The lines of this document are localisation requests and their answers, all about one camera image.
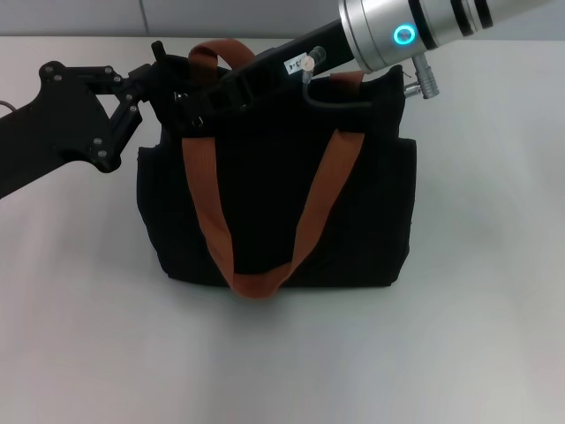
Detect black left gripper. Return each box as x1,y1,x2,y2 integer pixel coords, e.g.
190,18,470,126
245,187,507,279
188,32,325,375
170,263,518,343
0,60,154,200

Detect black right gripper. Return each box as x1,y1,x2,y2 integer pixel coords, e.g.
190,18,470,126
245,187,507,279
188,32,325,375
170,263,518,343
176,19,361,128

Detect silver zipper pull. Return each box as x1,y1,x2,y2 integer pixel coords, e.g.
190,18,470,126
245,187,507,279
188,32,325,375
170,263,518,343
173,90,205,128

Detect black bag with brown handles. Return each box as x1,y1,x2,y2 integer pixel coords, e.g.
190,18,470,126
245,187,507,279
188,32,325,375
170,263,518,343
135,38,419,299

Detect right gripper cable with connector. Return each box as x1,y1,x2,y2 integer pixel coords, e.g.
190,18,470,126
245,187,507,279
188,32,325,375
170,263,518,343
300,46,441,110

